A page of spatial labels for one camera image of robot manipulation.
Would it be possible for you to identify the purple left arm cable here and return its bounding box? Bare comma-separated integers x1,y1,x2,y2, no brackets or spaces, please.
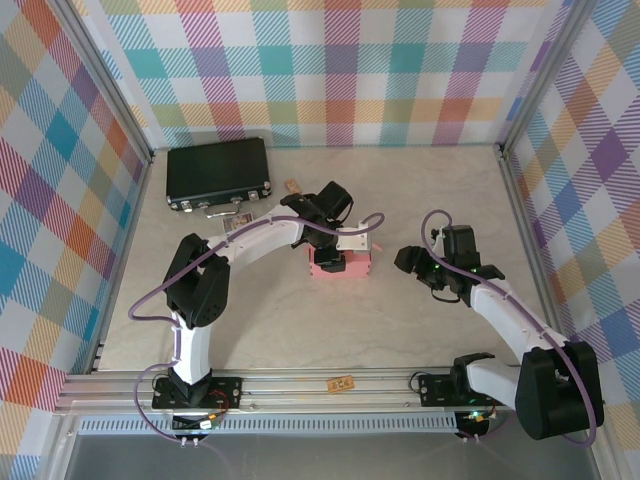
128,212,386,446

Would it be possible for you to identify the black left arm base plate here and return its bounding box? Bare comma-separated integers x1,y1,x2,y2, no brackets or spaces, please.
152,375,244,412

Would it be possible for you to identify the black hard case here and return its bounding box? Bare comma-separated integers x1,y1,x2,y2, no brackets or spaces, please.
166,137,274,219

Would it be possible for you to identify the aluminium side rail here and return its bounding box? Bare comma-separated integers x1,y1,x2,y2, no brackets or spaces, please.
82,149,156,375
497,143,574,371

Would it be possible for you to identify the grey slotted cable duct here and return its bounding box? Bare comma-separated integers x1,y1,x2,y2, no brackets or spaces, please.
78,412,460,435

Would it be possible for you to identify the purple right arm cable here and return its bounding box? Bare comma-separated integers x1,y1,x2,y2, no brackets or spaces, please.
422,209,606,446

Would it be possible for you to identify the pink paper box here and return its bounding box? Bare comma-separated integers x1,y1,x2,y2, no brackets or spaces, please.
307,242,384,281

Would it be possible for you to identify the grey metal sheet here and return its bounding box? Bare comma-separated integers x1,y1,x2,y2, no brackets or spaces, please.
64,432,601,480

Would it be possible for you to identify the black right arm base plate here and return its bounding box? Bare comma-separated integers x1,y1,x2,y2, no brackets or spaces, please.
417,372,511,407

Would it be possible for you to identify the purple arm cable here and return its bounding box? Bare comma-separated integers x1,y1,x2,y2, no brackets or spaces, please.
128,212,386,446
422,209,606,446

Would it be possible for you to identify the small black circuit board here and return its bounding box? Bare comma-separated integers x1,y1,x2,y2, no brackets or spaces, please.
455,408,496,437
172,413,221,432

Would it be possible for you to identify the aluminium frame post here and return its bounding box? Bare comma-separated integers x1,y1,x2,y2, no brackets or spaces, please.
49,0,156,166
497,0,601,154

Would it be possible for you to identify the long aluminium frame rail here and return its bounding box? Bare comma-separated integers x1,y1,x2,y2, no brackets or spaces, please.
54,368,607,415

